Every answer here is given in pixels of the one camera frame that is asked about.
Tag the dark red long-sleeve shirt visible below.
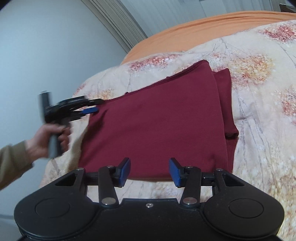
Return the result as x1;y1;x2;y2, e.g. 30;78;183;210
78;60;239;180

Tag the olive sleeve left forearm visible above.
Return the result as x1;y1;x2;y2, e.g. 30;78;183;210
0;141;33;190

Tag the person's left hand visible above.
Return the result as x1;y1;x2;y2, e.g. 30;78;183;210
25;124;71;163

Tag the beige side curtain left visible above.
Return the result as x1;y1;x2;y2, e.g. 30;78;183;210
82;0;147;53

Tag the orange bed sheet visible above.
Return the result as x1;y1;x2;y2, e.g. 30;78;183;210
122;11;295;64

